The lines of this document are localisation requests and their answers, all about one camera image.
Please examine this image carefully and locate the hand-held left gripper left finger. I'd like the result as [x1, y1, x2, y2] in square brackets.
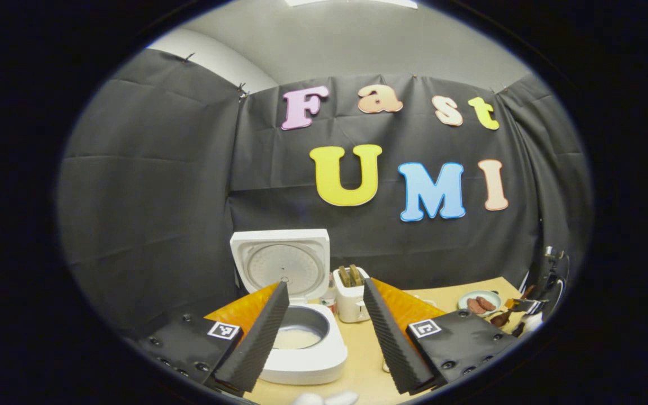
[133, 280, 291, 394]

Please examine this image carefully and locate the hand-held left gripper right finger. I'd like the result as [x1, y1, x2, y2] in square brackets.
[362, 277, 519, 395]

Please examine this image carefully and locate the brown wooden spoon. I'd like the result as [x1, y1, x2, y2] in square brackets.
[490, 285, 536, 329]

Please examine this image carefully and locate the white rice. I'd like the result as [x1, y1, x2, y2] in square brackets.
[273, 328, 322, 350]

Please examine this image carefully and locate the white rice cooker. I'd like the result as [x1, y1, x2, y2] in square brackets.
[229, 228, 348, 386]

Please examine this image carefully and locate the pale green plate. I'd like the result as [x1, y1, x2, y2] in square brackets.
[458, 290, 502, 317]

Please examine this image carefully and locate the white toaster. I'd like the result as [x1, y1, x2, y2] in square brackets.
[332, 268, 371, 323]

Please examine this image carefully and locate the clear plastic water bottle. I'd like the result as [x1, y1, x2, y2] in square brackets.
[319, 273, 339, 314]

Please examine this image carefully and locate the black backdrop cloth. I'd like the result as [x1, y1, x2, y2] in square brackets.
[57, 48, 593, 338]

